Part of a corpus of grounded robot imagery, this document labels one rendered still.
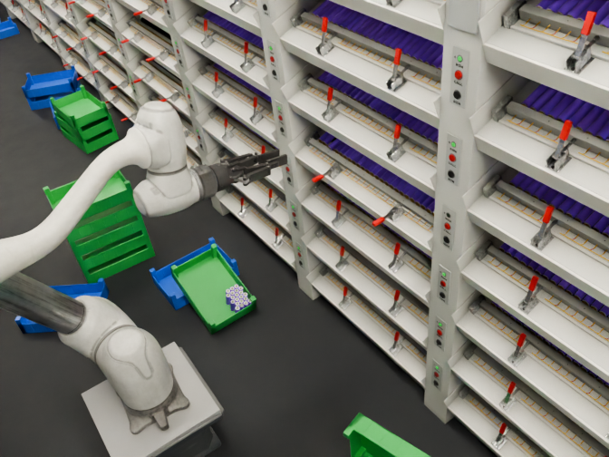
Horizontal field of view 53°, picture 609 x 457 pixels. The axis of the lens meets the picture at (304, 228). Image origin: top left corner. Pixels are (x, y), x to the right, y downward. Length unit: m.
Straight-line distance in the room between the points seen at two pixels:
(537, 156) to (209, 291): 1.54
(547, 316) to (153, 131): 0.99
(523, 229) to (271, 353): 1.18
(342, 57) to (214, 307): 1.19
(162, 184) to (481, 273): 0.81
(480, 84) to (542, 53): 0.15
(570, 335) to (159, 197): 1.00
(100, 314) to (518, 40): 1.31
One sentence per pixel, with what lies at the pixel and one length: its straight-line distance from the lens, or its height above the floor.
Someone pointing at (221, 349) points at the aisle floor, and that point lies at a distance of 2.31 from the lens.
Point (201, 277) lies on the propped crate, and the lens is 2.48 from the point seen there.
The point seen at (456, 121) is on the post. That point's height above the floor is 1.08.
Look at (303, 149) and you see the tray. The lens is 1.96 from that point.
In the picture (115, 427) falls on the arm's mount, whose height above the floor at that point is 0.23.
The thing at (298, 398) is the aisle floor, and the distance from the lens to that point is 2.14.
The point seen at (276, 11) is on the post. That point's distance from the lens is 1.75.
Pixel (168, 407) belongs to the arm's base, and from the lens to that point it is 1.90.
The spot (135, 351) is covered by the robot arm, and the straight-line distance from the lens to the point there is 1.74.
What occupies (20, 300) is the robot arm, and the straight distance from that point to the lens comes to 1.72.
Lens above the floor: 1.77
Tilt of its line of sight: 41 degrees down
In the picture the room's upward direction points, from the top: 7 degrees counter-clockwise
